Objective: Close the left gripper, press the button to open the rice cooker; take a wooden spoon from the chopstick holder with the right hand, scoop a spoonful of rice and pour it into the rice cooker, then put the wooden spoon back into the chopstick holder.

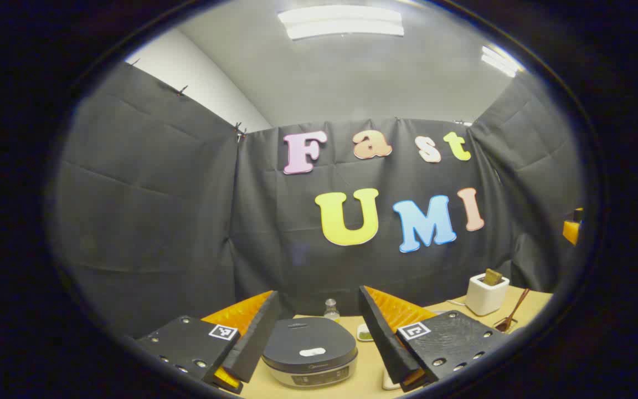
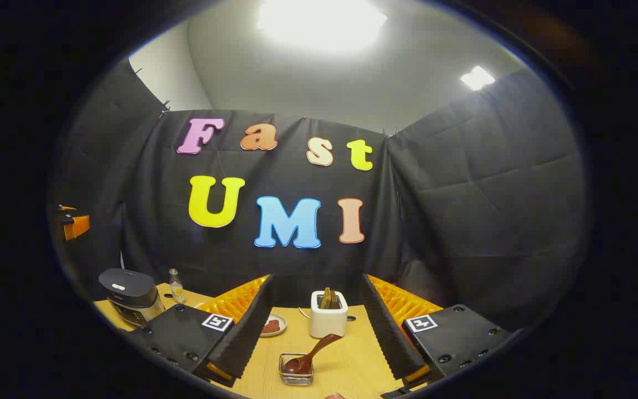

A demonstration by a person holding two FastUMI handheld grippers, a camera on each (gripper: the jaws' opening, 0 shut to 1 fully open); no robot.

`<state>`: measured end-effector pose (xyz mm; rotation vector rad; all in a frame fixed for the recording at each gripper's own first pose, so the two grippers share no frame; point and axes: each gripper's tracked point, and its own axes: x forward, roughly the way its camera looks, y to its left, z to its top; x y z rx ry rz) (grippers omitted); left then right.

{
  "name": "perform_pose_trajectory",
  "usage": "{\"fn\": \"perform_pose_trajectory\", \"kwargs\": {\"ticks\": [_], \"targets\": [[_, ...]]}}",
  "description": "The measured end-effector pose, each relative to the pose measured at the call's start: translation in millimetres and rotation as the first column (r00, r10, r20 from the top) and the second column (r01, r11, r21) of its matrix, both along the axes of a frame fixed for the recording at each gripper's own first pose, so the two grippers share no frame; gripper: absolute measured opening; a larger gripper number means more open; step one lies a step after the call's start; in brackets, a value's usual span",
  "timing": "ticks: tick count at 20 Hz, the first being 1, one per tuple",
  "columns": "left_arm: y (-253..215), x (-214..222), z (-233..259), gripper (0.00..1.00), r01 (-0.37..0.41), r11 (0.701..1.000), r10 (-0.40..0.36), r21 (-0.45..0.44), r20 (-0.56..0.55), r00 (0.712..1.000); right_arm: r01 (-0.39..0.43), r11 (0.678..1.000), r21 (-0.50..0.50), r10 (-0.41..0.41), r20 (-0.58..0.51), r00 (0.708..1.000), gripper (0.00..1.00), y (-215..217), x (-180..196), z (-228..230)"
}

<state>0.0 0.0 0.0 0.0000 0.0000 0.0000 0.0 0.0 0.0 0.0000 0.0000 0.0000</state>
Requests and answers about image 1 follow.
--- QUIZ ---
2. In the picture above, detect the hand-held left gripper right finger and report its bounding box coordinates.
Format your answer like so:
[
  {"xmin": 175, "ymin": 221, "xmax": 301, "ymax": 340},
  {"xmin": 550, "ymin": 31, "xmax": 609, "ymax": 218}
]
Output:
[{"xmin": 358, "ymin": 285, "xmax": 511, "ymax": 393}]

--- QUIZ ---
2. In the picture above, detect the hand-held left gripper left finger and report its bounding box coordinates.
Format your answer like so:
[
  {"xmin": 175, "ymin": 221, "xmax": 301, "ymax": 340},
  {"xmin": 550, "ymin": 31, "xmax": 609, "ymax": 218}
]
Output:
[{"xmin": 133, "ymin": 290, "xmax": 282, "ymax": 395}]

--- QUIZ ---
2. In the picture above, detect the grey rice cooker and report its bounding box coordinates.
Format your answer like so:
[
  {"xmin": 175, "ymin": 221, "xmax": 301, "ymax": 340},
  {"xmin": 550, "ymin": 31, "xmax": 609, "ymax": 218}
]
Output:
[{"xmin": 261, "ymin": 317, "xmax": 358, "ymax": 388}]

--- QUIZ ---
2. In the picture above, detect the brown wooden spoon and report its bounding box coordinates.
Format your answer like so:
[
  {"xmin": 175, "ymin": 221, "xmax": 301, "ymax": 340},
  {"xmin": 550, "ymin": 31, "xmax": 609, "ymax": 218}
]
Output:
[{"xmin": 493, "ymin": 288, "xmax": 531, "ymax": 332}]

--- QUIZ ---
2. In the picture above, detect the white toaster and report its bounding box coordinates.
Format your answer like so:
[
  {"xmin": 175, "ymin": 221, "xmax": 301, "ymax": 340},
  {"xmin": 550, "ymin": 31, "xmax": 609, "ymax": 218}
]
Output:
[{"xmin": 466, "ymin": 273, "xmax": 511, "ymax": 316}]

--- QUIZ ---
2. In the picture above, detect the small ceiling light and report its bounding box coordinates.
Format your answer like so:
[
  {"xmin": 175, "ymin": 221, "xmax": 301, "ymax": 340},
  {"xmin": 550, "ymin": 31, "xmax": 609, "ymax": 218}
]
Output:
[{"xmin": 481, "ymin": 45, "xmax": 519, "ymax": 78}]

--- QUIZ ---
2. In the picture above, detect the long ceiling light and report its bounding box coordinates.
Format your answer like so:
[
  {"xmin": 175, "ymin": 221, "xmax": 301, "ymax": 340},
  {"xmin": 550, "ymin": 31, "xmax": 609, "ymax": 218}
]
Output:
[{"xmin": 277, "ymin": 6, "xmax": 405, "ymax": 40}]

